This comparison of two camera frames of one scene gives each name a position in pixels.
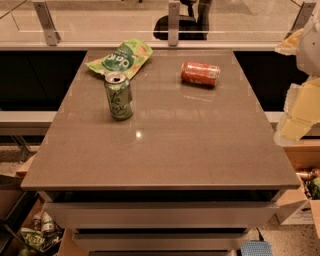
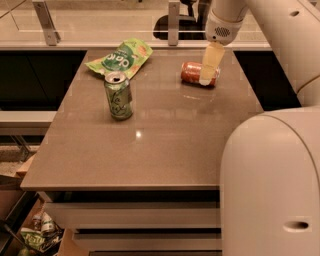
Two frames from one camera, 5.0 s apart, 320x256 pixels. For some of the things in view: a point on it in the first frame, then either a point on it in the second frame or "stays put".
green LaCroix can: [119, 95] stays put
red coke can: [202, 73] stays put
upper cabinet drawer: [162, 214] stays put
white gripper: [310, 51] -> [219, 32]
